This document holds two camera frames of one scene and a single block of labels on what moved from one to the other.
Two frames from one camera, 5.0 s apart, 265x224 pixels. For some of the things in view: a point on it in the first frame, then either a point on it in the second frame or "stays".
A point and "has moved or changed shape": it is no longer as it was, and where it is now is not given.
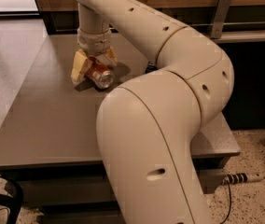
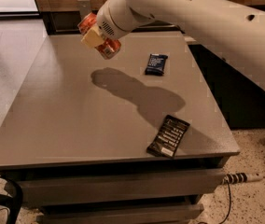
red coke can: [100, 74] has moved or changed shape
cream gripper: [94, 43] -> [106, 21]
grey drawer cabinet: [48, 141] stays
